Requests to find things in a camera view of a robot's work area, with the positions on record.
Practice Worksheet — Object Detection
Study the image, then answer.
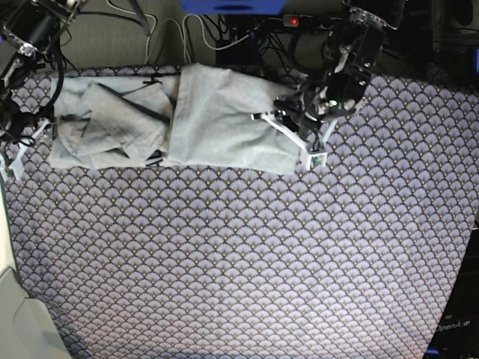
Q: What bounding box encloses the fan-patterned tablecloth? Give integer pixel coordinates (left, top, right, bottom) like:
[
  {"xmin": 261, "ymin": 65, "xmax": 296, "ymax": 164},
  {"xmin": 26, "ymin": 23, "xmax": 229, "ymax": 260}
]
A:
[{"xmin": 5, "ymin": 77, "xmax": 478, "ymax": 358}]

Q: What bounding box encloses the blue box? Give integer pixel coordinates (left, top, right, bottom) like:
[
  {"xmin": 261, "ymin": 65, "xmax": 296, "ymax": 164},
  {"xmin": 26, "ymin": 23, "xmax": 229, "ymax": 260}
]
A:
[{"xmin": 181, "ymin": 0, "xmax": 286, "ymax": 15}]

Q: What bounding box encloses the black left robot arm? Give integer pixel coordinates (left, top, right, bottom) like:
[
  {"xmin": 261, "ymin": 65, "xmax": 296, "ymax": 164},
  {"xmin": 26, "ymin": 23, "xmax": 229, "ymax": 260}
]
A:
[{"xmin": 274, "ymin": 1, "xmax": 406, "ymax": 130}]

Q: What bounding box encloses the black power adapter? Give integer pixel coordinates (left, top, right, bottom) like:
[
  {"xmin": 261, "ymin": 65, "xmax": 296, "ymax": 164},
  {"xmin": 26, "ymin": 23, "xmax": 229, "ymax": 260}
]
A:
[{"xmin": 216, "ymin": 38, "xmax": 259, "ymax": 67}]

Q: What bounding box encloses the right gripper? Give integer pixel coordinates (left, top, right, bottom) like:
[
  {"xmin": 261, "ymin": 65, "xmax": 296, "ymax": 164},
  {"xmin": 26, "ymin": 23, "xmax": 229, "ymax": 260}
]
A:
[{"xmin": 1, "ymin": 108, "xmax": 53, "ymax": 153}]

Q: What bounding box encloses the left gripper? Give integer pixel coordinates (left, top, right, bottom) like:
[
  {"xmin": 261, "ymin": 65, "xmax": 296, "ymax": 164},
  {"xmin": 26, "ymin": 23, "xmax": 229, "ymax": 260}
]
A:
[{"xmin": 274, "ymin": 85, "xmax": 337, "ymax": 138}]

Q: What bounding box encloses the light grey T-shirt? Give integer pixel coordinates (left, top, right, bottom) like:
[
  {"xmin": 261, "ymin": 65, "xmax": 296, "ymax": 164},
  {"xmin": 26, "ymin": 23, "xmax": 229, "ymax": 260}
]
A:
[{"xmin": 48, "ymin": 64, "xmax": 299, "ymax": 175}]

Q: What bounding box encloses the white plastic bin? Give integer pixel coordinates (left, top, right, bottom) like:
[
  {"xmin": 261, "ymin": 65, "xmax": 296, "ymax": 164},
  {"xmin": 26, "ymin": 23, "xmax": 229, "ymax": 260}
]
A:
[{"xmin": 1, "ymin": 268, "xmax": 70, "ymax": 358}]

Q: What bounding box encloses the white cable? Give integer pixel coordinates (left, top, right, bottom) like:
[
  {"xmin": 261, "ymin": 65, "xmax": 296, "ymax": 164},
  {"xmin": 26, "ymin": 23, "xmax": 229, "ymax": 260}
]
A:
[{"xmin": 106, "ymin": 0, "xmax": 251, "ymax": 65}]

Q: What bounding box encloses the black power strip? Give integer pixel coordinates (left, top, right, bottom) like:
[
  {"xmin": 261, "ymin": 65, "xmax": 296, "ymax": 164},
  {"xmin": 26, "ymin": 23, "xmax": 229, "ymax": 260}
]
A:
[{"xmin": 281, "ymin": 14, "xmax": 341, "ymax": 31}]

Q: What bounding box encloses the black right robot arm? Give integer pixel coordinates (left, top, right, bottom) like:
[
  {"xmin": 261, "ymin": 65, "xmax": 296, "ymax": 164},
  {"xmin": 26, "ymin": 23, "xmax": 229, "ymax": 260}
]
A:
[{"xmin": 1, "ymin": 1, "xmax": 87, "ymax": 147}]

